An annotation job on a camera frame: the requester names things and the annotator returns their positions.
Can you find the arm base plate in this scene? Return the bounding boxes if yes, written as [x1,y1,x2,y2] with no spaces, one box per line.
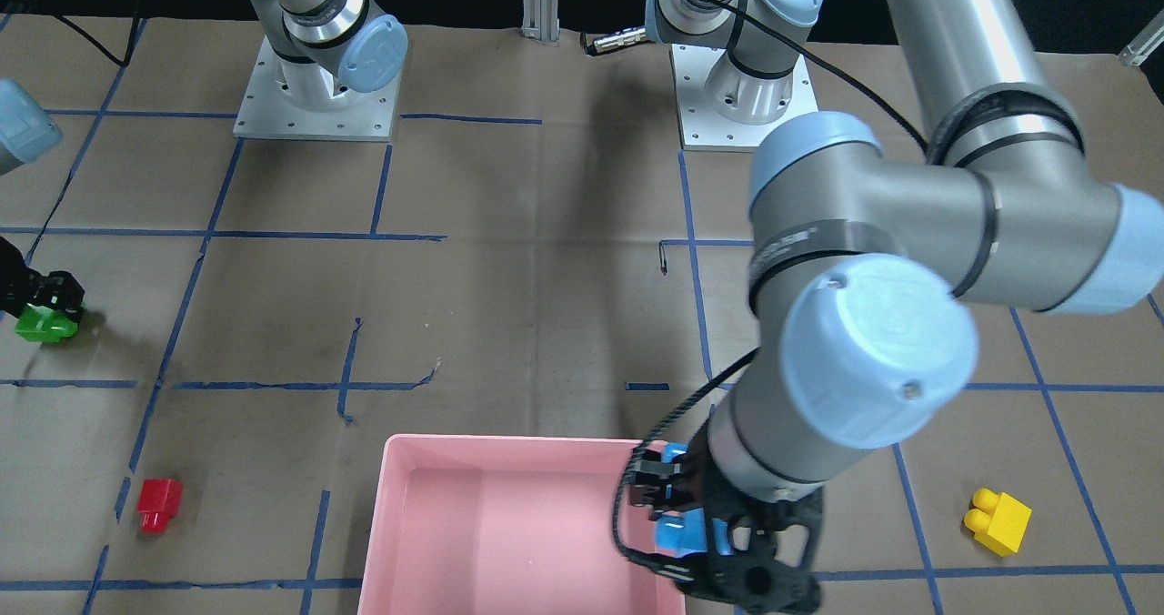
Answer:
[233,40,403,143]
[670,45,818,151]

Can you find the green toy block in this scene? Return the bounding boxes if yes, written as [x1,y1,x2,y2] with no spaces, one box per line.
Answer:
[14,305,80,342]

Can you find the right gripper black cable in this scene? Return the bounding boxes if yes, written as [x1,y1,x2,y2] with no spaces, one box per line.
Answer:
[27,0,151,261]

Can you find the pink plastic box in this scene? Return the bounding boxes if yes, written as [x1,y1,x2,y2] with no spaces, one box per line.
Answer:
[357,434,686,614]

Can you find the left gripper braided cable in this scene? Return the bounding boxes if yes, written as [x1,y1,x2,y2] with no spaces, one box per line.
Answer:
[612,347,762,570]

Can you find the yellow toy block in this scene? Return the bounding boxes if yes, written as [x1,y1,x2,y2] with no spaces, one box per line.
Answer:
[963,488,1032,558]

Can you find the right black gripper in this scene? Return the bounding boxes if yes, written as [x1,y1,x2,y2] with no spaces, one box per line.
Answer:
[1,236,85,320]

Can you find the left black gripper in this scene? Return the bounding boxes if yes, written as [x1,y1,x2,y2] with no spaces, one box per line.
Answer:
[622,415,826,614]

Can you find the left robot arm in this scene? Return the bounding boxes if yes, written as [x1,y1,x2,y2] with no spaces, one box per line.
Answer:
[610,0,1161,614]

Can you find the aluminium frame post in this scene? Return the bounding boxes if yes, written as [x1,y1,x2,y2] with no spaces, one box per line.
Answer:
[520,0,560,45]

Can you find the blue toy block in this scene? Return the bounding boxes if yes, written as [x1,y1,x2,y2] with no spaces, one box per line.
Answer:
[651,441,734,559]

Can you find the silver cable connector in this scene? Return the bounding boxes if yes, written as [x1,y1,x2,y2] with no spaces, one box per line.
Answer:
[579,26,652,58]

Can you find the red toy block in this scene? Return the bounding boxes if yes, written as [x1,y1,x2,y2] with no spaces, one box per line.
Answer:
[135,478,184,535]

